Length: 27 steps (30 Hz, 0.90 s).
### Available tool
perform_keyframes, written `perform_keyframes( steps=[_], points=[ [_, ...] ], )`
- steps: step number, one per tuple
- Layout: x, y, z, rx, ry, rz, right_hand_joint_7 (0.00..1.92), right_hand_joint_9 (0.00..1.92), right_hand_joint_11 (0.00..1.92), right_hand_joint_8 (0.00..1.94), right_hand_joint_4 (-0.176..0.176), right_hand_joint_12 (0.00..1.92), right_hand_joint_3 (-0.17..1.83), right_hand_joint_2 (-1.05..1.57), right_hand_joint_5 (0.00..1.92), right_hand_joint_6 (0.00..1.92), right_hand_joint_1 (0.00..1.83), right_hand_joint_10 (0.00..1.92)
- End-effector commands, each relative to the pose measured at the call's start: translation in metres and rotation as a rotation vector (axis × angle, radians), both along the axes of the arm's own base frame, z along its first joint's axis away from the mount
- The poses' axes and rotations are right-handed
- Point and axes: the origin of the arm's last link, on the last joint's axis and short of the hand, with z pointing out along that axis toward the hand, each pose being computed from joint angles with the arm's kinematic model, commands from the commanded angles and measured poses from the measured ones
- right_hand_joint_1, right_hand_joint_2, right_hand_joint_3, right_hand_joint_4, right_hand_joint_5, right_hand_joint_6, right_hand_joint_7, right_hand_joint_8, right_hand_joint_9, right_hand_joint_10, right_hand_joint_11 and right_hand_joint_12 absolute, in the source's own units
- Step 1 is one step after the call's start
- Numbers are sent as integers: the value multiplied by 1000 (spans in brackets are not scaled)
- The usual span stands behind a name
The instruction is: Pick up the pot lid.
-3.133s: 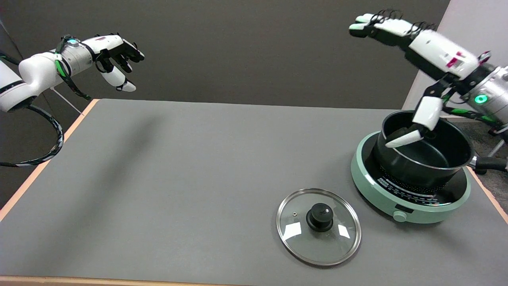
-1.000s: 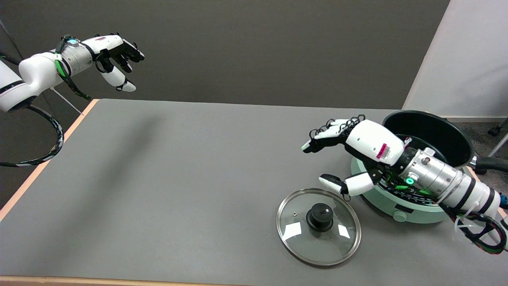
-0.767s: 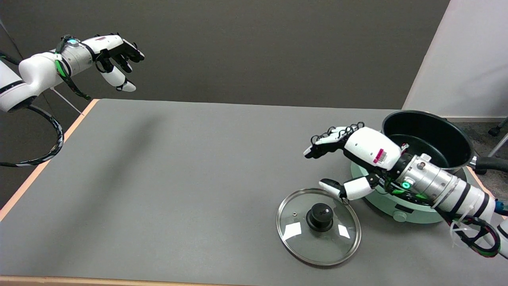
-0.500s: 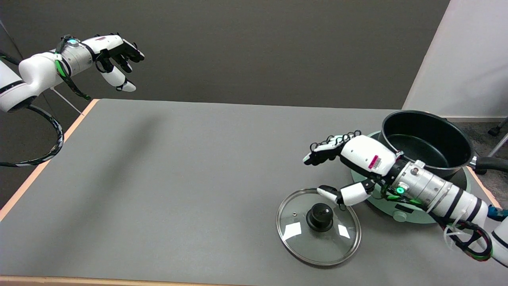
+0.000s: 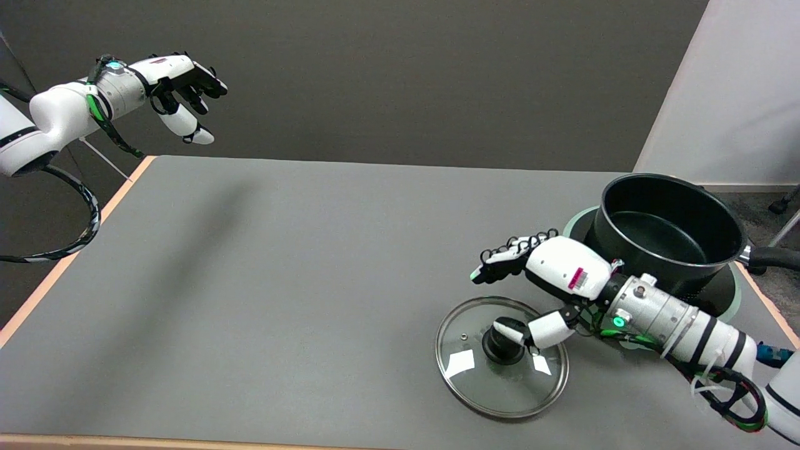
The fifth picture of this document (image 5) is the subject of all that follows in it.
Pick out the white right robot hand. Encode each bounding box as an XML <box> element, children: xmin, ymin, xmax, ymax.
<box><xmin>471</xmin><ymin>229</ymin><xmax>616</xmax><ymax>351</ymax></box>

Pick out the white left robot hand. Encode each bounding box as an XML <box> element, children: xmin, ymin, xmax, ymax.
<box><xmin>132</xmin><ymin>52</ymin><xmax>229</xmax><ymax>146</ymax></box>

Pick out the glass pot lid black knob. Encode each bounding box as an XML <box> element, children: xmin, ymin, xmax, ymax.
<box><xmin>436</xmin><ymin>296</ymin><xmax>570</xmax><ymax>419</ymax></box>

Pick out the thin white rod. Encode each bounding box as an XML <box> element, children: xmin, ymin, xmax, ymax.
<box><xmin>79</xmin><ymin>138</ymin><xmax>134</xmax><ymax>183</ymax></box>

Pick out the mint green induction cooker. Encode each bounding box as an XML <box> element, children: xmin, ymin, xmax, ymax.
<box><xmin>561</xmin><ymin>206</ymin><xmax>743</xmax><ymax>352</ymax></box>

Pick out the grey metal stand leg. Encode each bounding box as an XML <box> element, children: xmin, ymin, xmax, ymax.
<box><xmin>748</xmin><ymin>210</ymin><xmax>800</xmax><ymax>276</ymax></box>

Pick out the black caster wheel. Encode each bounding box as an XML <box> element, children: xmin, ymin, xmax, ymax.
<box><xmin>769</xmin><ymin>185</ymin><xmax>800</xmax><ymax>215</ymax></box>

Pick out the black green left wrist cable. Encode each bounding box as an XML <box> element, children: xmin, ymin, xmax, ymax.
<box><xmin>86</xmin><ymin>55</ymin><xmax>146</xmax><ymax>159</ymax></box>

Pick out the black saucepan with handle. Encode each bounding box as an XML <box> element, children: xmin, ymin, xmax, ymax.
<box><xmin>587</xmin><ymin>173</ymin><xmax>800</xmax><ymax>296</ymax></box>

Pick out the black braided cable loop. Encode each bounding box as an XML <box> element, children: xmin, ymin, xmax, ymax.
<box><xmin>0</xmin><ymin>164</ymin><xmax>102</xmax><ymax>264</ymax></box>

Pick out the black green right arm cable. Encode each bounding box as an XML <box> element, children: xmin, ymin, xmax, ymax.
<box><xmin>599</xmin><ymin>312</ymin><xmax>769</xmax><ymax>433</ymax></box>

